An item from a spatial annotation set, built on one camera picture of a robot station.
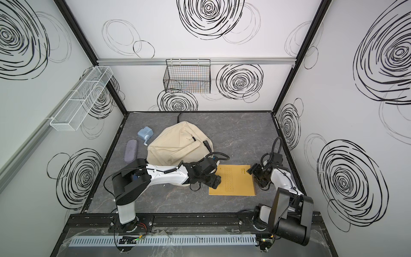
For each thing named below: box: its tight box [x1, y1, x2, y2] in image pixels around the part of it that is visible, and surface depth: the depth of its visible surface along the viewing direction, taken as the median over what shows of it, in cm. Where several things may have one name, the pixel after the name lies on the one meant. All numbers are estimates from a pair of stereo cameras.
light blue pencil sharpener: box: [137, 126, 154, 147], surface depth 104 cm
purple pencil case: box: [124, 139, 138, 163], surface depth 98 cm
